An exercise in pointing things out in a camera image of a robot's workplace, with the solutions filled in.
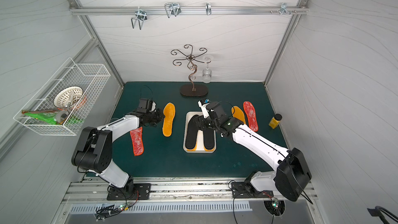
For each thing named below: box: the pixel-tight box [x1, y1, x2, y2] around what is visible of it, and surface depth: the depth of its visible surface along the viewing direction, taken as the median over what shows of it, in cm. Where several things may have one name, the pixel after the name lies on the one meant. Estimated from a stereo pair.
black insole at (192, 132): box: [185, 114, 199, 150], surface depth 92 cm
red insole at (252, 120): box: [243, 101, 259, 132], surface depth 106 cm
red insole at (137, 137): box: [130, 126, 145, 157], surface depth 90 cm
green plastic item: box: [21, 109, 84, 125], surface depth 56 cm
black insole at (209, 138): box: [203, 128, 216, 150], surface depth 90 cm
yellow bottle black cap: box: [268, 113, 283, 130], surface depth 93 cm
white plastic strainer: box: [53, 86, 84, 109], surface depth 67 cm
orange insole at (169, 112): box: [162, 102, 176, 137], surface depth 97 cm
